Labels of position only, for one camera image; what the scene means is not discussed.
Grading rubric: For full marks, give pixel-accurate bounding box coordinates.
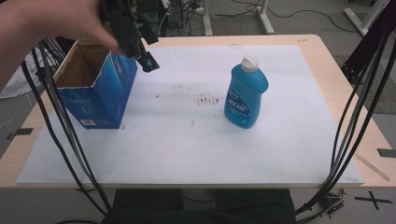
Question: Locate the small black connector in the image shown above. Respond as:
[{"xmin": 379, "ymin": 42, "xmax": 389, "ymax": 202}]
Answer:
[{"xmin": 318, "ymin": 189, "xmax": 347, "ymax": 217}]

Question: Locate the white cloth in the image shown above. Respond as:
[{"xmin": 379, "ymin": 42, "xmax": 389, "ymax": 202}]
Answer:
[{"xmin": 0, "ymin": 46, "xmax": 59, "ymax": 100}]

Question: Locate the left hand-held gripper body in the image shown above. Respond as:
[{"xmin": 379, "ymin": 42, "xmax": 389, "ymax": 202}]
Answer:
[{"xmin": 99, "ymin": 0, "xmax": 160, "ymax": 60}]

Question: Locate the black electronics with cables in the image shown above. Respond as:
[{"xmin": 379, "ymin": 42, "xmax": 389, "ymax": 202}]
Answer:
[{"xmin": 129, "ymin": 0, "xmax": 205, "ymax": 36}]

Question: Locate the thin black cable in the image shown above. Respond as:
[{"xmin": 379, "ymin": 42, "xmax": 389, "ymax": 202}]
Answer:
[{"xmin": 20, "ymin": 60, "xmax": 108, "ymax": 217}]

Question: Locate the dark grey cable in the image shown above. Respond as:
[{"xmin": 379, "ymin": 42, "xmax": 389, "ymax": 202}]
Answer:
[{"xmin": 36, "ymin": 41, "xmax": 112, "ymax": 213}]

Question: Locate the white slanted frame leg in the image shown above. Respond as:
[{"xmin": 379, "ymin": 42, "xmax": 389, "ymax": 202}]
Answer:
[{"xmin": 343, "ymin": 0, "xmax": 391, "ymax": 37}]

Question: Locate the black tape mark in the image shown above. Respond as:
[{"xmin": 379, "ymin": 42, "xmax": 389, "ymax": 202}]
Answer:
[
  {"xmin": 6, "ymin": 127, "xmax": 35, "ymax": 141},
  {"xmin": 376, "ymin": 147, "xmax": 396, "ymax": 159}
]

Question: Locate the white desk leg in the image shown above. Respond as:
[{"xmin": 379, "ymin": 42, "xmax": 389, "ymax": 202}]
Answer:
[
  {"xmin": 201, "ymin": 0, "xmax": 215, "ymax": 36},
  {"xmin": 255, "ymin": 0, "xmax": 276, "ymax": 35}
]

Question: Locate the white foam mat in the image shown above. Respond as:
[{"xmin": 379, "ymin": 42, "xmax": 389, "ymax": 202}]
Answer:
[{"xmin": 15, "ymin": 44, "xmax": 364, "ymax": 188}]

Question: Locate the blue cardboard box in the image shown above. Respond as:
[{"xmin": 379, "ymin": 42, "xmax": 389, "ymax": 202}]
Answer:
[{"xmin": 52, "ymin": 39, "xmax": 138, "ymax": 130}]

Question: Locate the blue detergent bottle white cap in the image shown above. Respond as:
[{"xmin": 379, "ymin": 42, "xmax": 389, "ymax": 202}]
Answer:
[{"xmin": 223, "ymin": 54, "xmax": 270, "ymax": 130}]

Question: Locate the black stand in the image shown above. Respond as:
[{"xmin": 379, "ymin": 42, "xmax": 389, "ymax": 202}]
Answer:
[{"xmin": 340, "ymin": 0, "xmax": 396, "ymax": 86}]

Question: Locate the person's left hand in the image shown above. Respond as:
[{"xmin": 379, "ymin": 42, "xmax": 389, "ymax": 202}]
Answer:
[{"xmin": 27, "ymin": 0, "xmax": 125, "ymax": 57}]

